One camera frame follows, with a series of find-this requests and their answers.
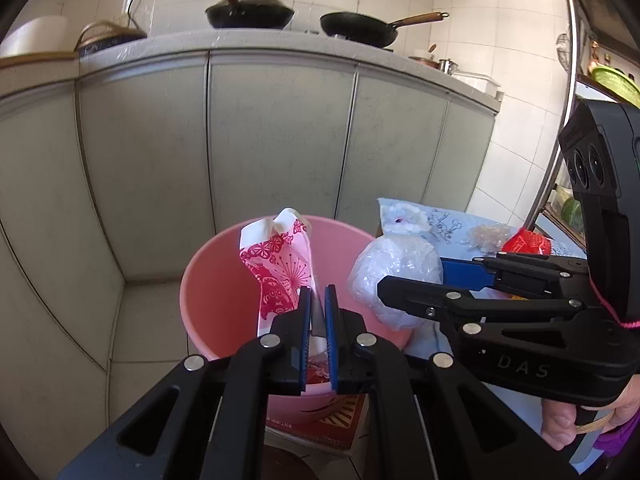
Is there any green basket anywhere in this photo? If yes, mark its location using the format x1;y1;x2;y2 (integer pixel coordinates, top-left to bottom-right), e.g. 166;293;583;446
590;64;640;107

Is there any pink plastic bucket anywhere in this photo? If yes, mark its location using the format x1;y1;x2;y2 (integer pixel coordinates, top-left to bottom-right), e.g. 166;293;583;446
179;215;416;428

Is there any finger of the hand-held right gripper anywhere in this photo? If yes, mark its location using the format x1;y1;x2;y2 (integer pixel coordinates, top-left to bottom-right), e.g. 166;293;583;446
377;275;586;328
442;252;590;301

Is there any white foam sheet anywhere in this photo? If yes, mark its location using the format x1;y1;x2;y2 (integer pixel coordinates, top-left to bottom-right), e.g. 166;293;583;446
380;199;428;236

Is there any red cardboard box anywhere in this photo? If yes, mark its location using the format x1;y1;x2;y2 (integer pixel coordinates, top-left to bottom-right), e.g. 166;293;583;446
265;392;371;453

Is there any speckled countertop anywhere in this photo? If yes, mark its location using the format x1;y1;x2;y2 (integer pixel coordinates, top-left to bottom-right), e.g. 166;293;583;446
0;27;501;113

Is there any black frying pan wooden handle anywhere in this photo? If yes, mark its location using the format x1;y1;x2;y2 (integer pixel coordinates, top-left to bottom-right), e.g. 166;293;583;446
320;11;450;48

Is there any grey kitchen cabinet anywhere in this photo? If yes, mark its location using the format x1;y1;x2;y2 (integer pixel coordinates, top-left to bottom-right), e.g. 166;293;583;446
0;50;501;461

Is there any small crumpled clear plastic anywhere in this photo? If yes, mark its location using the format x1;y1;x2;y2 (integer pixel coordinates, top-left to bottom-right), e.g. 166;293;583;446
462;224;516;253

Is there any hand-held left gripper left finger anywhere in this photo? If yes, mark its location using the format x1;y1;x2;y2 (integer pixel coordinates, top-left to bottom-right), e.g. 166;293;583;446
57;285;313;480

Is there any metal door frame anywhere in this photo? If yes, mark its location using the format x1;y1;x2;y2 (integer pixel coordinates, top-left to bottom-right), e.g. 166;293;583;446
522;0;591;233

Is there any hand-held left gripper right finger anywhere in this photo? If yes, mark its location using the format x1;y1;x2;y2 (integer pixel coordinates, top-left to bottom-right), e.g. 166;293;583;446
324;284;581;480

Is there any person's right hand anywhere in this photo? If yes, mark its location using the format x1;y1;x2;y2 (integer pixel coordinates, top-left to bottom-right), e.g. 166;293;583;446
541;375;640;451

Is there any green squash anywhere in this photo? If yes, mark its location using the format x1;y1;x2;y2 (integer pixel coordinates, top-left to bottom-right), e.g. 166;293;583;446
560;195;583;233

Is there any pink cord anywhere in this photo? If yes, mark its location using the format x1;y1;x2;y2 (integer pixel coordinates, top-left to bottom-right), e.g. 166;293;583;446
590;280;640;332

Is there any red packet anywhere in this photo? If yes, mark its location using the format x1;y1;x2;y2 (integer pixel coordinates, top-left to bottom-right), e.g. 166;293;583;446
502;227;552;257

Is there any hanging metal strainer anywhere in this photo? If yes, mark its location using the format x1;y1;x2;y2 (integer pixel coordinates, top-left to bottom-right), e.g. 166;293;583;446
557;32;572;73

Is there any clear plastic bag ball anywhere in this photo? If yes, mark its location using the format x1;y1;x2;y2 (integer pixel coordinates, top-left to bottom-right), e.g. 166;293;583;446
347;234;445;331

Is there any white plastic container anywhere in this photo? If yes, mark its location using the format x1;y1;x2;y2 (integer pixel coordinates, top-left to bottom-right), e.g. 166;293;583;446
452;71;503;101

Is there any white pot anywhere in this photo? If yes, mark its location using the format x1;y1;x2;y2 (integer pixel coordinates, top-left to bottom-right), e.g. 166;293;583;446
0;15;71;58

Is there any pink patterned paper bag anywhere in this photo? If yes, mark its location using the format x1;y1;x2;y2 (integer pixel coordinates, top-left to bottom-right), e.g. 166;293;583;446
239;207;331;383

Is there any purple sleeve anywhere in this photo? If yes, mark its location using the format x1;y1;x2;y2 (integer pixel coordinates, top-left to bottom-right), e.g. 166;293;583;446
597;425;636;461

